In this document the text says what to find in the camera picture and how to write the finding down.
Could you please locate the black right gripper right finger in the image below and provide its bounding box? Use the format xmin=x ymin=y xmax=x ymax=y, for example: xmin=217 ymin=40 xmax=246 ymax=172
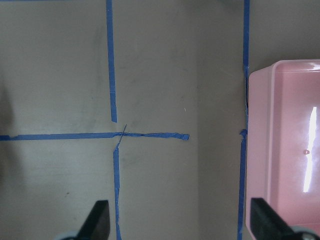
xmin=250 ymin=198 xmax=293 ymax=240

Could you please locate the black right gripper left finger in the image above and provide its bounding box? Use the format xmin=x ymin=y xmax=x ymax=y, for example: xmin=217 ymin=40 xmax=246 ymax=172
xmin=75 ymin=200 xmax=111 ymax=240

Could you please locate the pink plastic bin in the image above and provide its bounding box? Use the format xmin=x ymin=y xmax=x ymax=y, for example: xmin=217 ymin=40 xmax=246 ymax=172
xmin=246 ymin=59 xmax=320 ymax=233

